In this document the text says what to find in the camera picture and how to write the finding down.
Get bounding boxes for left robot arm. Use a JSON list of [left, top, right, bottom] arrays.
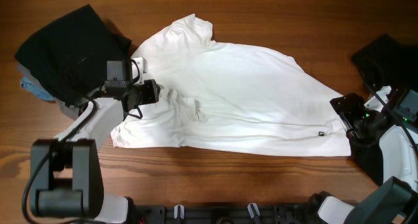
[[22, 57, 160, 223]]

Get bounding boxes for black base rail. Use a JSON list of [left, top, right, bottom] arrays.
[[136, 203, 323, 224]]

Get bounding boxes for white t-shirt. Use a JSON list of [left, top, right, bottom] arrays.
[[111, 14, 351, 157]]

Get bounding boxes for folded grey garment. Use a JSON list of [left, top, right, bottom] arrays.
[[16, 63, 86, 120]]

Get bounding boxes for folded black garment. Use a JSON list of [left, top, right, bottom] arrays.
[[15, 5, 131, 105]]

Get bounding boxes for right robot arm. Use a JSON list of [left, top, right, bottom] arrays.
[[313, 89, 417, 223]]

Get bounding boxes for folded light blue garment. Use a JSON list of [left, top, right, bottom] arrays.
[[20, 76, 55, 102]]

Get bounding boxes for black garment on right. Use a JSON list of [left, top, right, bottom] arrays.
[[351, 33, 418, 185]]

